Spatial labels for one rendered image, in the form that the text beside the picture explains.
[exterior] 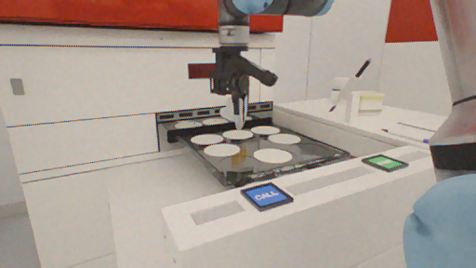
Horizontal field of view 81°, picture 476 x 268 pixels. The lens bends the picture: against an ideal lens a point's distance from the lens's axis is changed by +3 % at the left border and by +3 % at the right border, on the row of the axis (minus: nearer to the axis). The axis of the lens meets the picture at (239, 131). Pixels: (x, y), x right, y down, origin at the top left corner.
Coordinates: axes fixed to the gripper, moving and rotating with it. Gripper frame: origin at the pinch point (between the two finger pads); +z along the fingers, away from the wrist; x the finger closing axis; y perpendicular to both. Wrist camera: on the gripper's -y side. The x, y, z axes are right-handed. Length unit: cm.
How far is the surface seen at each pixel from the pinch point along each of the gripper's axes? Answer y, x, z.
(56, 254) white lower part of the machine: 52, 20, 40
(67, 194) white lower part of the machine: 48, 16, 21
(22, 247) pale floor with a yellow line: 151, -22, 98
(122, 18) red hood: 31.6, 4.1, -26.8
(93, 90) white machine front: 41.3, 7.7, -8.1
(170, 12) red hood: 23.2, -5.4, -28.9
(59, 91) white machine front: 46.5, 13.7, -8.3
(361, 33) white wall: -36, -306, -37
